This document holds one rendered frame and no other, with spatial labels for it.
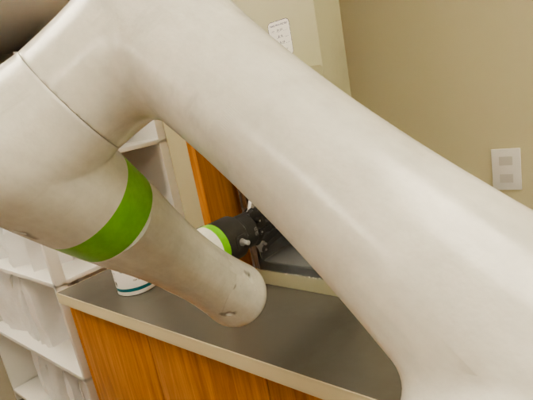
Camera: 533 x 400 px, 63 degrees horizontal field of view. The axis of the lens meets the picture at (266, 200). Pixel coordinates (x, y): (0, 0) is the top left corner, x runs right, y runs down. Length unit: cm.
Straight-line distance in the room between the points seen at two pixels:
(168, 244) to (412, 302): 34
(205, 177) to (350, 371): 62
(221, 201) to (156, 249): 76
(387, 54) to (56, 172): 115
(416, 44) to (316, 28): 44
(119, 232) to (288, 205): 24
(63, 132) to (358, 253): 25
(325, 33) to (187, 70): 74
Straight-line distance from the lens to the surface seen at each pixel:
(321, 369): 91
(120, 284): 145
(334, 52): 105
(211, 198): 121
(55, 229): 42
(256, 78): 28
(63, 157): 38
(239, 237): 85
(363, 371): 89
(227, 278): 63
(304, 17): 102
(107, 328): 154
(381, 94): 141
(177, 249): 52
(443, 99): 135
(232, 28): 32
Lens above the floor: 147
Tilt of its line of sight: 13 degrees down
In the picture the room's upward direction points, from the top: 11 degrees counter-clockwise
